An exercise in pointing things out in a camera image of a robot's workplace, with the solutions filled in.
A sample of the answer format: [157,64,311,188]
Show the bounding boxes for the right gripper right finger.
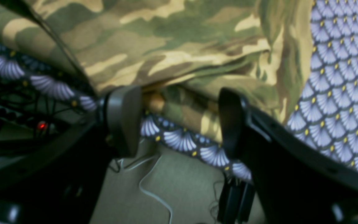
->
[218,88,358,224]

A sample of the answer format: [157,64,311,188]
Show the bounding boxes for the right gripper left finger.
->
[0,86,142,224]

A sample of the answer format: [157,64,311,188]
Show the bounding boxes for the camouflage T-shirt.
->
[0,0,317,141]

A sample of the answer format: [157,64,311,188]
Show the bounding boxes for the red and black clamp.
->
[217,177,256,224]

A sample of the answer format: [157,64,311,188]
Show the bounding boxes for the purple fan-pattern tablecloth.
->
[0,0,358,180]

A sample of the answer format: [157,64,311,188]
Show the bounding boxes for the black power strip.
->
[0,107,65,133]

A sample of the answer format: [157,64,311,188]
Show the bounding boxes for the white cable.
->
[117,154,175,224]

